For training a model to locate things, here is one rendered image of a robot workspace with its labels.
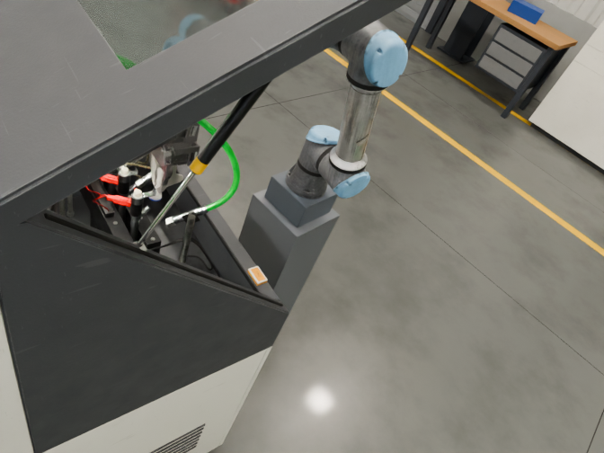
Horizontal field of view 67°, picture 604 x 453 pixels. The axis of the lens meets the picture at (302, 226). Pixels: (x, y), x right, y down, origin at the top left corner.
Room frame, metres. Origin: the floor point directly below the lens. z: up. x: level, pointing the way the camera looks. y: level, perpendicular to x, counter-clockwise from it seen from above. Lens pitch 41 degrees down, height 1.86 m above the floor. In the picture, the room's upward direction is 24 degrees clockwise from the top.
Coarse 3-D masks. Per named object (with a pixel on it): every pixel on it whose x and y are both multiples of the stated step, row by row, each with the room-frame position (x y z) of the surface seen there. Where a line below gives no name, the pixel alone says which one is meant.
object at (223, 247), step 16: (192, 192) 0.98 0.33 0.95; (192, 208) 0.97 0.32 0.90; (208, 224) 0.91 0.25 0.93; (224, 224) 0.91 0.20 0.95; (208, 240) 0.90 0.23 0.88; (224, 240) 0.86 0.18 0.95; (224, 256) 0.84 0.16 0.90; (240, 256) 0.82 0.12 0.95; (224, 272) 0.83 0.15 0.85; (240, 272) 0.79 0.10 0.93; (256, 288) 0.75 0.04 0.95
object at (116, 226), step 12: (84, 192) 0.82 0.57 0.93; (96, 204) 0.76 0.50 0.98; (96, 216) 0.76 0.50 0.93; (144, 216) 0.79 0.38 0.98; (96, 228) 0.76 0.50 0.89; (108, 228) 0.71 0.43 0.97; (120, 228) 0.72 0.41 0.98; (144, 228) 0.75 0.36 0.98; (132, 240) 0.70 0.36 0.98; (156, 240) 0.73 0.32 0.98; (156, 252) 0.73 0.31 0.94
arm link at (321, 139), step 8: (312, 128) 1.31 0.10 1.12; (320, 128) 1.32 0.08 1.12; (328, 128) 1.34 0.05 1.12; (312, 136) 1.27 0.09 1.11; (320, 136) 1.26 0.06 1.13; (328, 136) 1.28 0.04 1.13; (336, 136) 1.30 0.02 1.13; (304, 144) 1.29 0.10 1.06; (312, 144) 1.26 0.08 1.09; (320, 144) 1.25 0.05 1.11; (328, 144) 1.25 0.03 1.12; (336, 144) 1.27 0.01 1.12; (304, 152) 1.27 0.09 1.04; (312, 152) 1.25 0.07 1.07; (320, 152) 1.24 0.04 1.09; (328, 152) 1.23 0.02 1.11; (304, 160) 1.26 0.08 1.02; (312, 160) 1.24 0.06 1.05; (320, 160) 1.22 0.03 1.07; (312, 168) 1.25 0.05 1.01
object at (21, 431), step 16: (0, 320) 0.26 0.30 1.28; (0, 336) 0.26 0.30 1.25; (0, 352) 0.25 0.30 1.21; (0, 368) 0.25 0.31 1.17; (0, 384) 0.24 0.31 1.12; (16, 384) 0.26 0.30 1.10; (0, 400) 0.24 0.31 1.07; (16, 400) 0.26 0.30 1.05; (0, 416) 0.24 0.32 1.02; (16, 416) 0.25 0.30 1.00; (0, 432) 0.23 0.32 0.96; (16, 432) 0.25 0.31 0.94; (0, 448) 0.22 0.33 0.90; (16, 448) 0.24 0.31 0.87; (32, 448) 0.26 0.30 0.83
